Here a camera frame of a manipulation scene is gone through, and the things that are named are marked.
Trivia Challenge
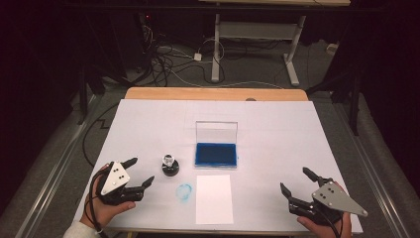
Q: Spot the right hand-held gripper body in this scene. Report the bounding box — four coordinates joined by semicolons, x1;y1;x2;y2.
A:
288;179;368;225

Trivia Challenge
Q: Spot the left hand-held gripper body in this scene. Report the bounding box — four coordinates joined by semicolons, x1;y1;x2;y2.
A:
95;161;145;206

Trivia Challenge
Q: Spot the black stamp with crystal knob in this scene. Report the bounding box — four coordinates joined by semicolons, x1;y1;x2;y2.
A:
160;153;180;178

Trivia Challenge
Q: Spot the white paper sheet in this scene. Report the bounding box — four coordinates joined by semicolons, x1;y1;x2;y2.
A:
195;174;235;226

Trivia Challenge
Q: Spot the blue plastic box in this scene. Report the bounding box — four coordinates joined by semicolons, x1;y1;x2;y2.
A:
193;120;240;170

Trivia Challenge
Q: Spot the person's left hand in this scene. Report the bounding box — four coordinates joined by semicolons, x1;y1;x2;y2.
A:
79;164;137;230

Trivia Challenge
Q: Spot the person's right hand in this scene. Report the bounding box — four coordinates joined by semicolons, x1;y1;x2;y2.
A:
296;212;354;238

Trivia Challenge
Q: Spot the white table cover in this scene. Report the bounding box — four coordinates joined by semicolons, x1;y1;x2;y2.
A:
72;98;365;235

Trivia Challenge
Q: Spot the black stand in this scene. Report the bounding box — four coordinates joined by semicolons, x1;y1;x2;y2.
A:
75;62;108;126
305;65;363;137

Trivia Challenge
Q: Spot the black curtain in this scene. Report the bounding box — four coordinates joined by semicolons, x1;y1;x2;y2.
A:
0;0;127;206
343;0;420;199

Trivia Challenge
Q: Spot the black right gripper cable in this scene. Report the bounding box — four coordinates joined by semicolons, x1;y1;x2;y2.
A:
321;211;345;238

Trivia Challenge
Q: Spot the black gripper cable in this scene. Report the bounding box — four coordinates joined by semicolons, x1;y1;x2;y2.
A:
321;211;345;238
86;172;108;238

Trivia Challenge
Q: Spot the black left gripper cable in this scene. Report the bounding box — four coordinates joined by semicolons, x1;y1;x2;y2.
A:
86;172;108;238

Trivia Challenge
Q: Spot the metal floor rail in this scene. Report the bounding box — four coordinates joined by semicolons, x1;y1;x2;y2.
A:
331;100;412;238
14;93;102;238

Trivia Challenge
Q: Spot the black floor cable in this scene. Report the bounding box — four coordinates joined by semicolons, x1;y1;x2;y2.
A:
81;101;121;168

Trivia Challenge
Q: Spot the tangle of floor cables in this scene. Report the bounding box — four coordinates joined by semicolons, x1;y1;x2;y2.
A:
140;13;229;88

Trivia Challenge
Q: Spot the white desk frame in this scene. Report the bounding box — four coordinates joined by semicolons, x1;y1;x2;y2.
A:
197;0;352;87

